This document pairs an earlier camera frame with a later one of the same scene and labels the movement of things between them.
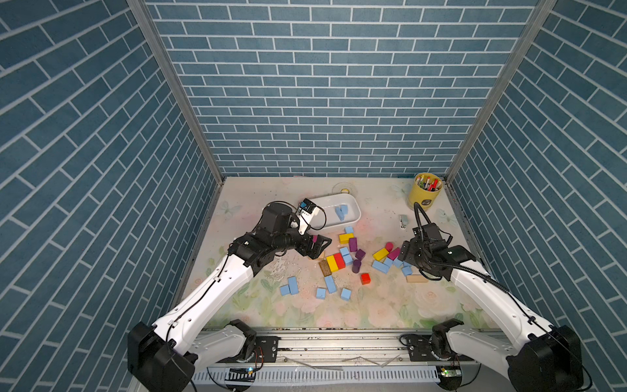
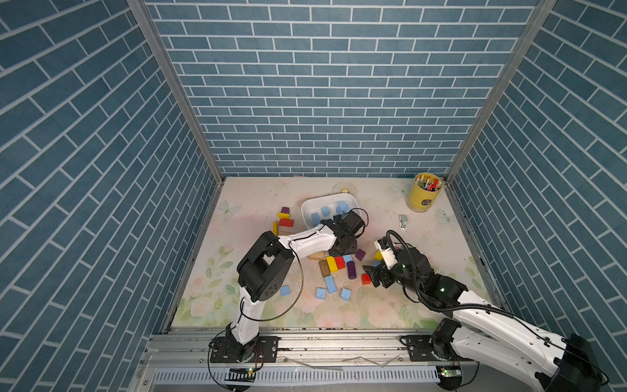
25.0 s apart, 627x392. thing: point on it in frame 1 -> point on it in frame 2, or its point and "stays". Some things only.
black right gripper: [406, 251] -> [373, 273]
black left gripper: [314, 250] -> [353, 249]
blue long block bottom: [331, 284] stays
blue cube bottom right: [345, 294] stays
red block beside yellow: [340, 260] stays
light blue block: [341, 211] stays
